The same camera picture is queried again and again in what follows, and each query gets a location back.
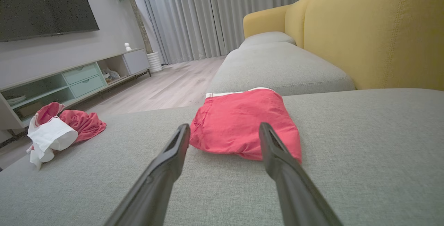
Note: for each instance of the grey curtains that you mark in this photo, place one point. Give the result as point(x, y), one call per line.
point(208, 14)

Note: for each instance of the red shorts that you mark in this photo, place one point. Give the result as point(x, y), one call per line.
point(236, 122)

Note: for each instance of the red and white t-shirt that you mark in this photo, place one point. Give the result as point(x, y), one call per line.
point(52, 135)

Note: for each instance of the white dishes in cabinet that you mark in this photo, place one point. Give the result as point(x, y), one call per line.
point(16, 100)

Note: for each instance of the black television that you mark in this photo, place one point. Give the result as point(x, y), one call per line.
point(41, 3)

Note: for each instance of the white ribbed plant pot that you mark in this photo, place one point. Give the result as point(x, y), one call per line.
point(154, 62)

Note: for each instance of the small white figurine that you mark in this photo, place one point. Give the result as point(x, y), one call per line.
point(127, 47)

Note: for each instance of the yellow and grey sofa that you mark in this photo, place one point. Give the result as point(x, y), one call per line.
point(364, 35)

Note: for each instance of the grey and green TV cabinet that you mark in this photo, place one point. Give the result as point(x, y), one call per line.
point(83, 78)

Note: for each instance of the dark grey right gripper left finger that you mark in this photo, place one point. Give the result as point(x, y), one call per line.
point(156, 184)

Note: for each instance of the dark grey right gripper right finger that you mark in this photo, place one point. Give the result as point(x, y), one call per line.
point(295, 191)

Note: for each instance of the grey plush toy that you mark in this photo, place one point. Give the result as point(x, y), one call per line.
point(111, 75)

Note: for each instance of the green potted tree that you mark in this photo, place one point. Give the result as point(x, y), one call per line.
point(139, 21)

